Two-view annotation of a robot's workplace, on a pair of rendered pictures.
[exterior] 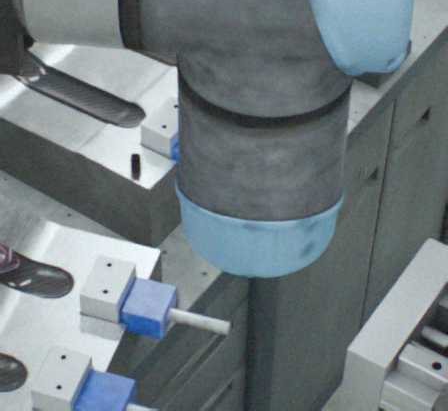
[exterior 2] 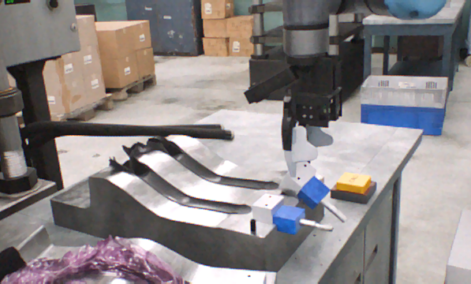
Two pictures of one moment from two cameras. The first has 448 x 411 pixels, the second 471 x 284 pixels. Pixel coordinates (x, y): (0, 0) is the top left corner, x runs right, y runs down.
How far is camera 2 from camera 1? 0.47 m
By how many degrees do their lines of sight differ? 26
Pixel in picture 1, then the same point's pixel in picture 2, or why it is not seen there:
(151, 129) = (259, 207)
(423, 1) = (373, 171)
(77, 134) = (214, 220)
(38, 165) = (192, 245)
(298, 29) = not seen: outside the picture
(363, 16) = not seen: outside the picture
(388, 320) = (465, 247)
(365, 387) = not seen: outside the picture
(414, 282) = (469, 228)
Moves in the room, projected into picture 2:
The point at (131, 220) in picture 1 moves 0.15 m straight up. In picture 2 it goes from (252, 265) to (247, 181)
